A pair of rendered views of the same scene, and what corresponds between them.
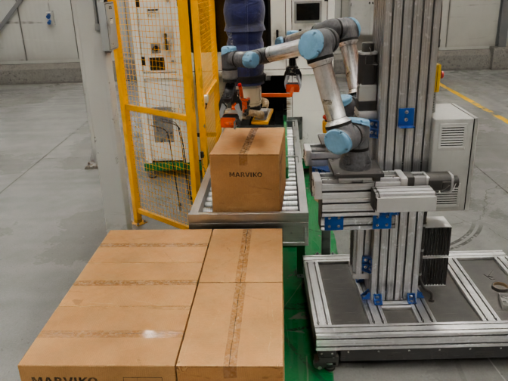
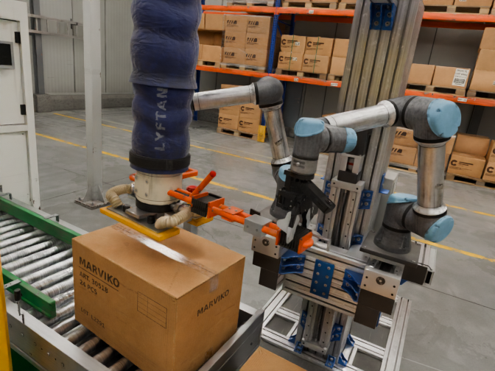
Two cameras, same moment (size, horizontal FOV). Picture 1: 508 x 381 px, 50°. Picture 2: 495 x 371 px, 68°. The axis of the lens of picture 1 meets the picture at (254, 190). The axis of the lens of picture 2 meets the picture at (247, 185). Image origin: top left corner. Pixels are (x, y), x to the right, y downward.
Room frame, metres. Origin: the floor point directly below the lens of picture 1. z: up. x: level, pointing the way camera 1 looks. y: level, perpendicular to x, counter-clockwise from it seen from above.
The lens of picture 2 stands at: (2.38, 1.10, 1.69)
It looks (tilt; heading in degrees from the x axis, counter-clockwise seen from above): 18 degrees down; 295
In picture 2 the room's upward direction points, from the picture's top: 7 degrees clockwise
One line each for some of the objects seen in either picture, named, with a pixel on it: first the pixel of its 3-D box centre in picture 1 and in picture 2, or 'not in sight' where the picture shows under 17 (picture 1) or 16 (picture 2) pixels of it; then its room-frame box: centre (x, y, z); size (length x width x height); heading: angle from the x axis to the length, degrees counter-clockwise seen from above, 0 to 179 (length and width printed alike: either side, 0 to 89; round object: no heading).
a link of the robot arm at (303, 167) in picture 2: (229, 74); (303, 165); (2.68, 0.10, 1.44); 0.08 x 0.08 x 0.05
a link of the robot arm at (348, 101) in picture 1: (342, 107); (289, 180); (2.91, -0.49, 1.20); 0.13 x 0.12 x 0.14; 122
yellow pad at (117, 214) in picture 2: not in sight; (138, 216); (3.28, 0.12, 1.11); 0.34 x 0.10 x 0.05; 172
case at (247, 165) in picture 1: (251, 170); (157, 288); (3.26, 0.01, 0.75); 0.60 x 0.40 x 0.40; 173
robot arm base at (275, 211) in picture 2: not in sight; (286, 205); (2.91, -0.48, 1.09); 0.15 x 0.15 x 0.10
